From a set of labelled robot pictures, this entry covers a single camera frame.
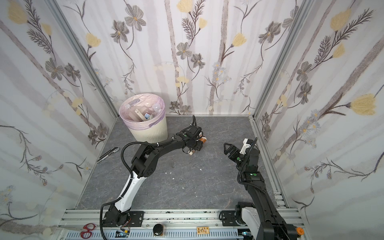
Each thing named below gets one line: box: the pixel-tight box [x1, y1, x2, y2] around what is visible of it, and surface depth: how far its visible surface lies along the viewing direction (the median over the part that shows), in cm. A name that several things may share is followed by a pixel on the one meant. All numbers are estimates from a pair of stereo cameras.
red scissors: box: [80, 223, 98, 239], surface depth 72 cm
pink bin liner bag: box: [119, 93, 166, 131], surface depth 91 cm
